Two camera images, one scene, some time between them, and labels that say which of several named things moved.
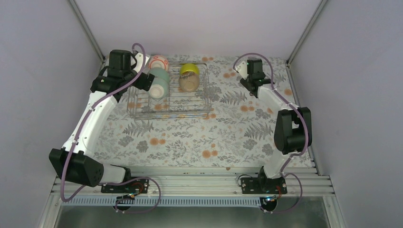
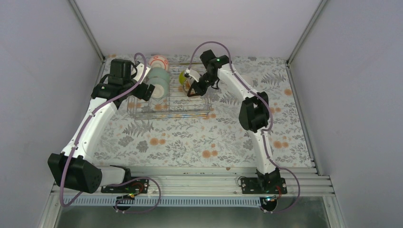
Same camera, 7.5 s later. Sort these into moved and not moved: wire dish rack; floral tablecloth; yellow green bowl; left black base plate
Moved: yellow green bowl
Not moved: wire dish rack; left black base plate; floral tablecloth
